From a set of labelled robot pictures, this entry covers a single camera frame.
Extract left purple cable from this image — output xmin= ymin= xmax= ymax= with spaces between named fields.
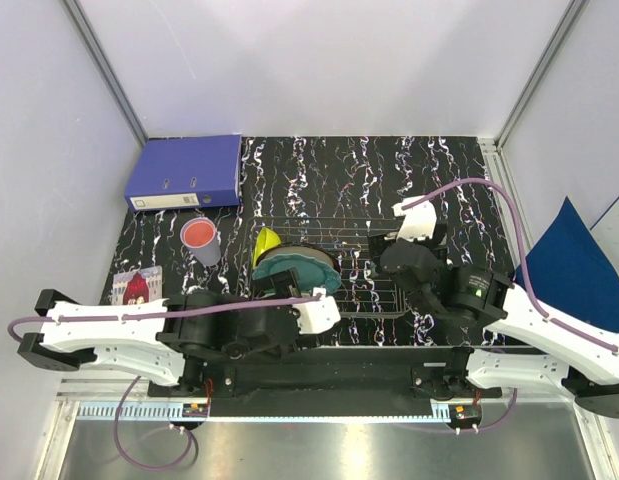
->
xmin=6 ymin=293 xmax=324 ymax=471

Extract white paper sheet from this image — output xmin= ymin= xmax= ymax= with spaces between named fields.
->
xmin=590 ymin=196 xmax=619 ymax=236

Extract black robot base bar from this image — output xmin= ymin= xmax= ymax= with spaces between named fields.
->
xmin=147 ymin=346 xmax=502 ymax=400

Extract red rimmed white plate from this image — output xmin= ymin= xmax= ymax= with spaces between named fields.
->
xmin=255 ymin=243 xmax=340 ymax=271

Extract pink plastic cup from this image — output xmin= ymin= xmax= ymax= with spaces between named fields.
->
xmin=181 ymin=218 xmax=216 ymax=248

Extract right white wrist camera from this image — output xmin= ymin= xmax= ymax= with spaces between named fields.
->
xmin=392 ymin=196 xmax=437 ymax=241

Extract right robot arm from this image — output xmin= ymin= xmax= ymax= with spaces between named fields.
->
xmin=368 ymin=230 xmax=619 ymax=419

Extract lilac plastic cup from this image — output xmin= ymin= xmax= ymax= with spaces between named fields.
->
xmin=181 ymin=225 xmax=221 ymax=266

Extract red illustrated book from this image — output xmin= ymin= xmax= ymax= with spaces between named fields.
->
xmin=111 ymin=266 xmax=163 ymax=306

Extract yellow-green bowl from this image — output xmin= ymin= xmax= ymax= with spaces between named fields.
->
xmin=252 ymin=227 xmax=282 ymax=266

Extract purple-blue ring binder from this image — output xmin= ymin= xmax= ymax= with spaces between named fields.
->
xmin=124 ymin=135 xmax=242 ymax=212

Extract black wire dish rack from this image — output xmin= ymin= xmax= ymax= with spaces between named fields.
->
xmin=241 ymin=216 xmax=410 ymax=319

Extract purple cable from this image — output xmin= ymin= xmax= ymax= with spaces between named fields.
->
xmin=406 ymin=177 xmax=619 ymax=358
xmin=6 ymin=293 xmax=324 ymax=471

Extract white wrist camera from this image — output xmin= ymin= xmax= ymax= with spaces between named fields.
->
xmin=293 ymin=287 xmax=341 ymax=335
xmin=392 ymin=196 xmax=437 ymax=241

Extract dark blue ring binder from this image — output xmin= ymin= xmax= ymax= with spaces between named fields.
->
xmin=526 ymin=198 xmax=619 ymax=333

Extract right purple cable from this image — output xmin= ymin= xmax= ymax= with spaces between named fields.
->
xmin=406 ymin=177 xmax=619 ymax=358

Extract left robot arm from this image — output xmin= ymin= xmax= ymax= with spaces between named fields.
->
xmin=8 ymin=269 xmax=339 ymax=396

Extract teal scalloped plate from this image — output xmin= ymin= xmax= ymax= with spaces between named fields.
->
xmin=252 ymin=253 xmax=342 ymax=294

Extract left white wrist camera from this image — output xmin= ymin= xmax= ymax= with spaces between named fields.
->
xmin=293 ymin=287 xmax=341 ymax=335

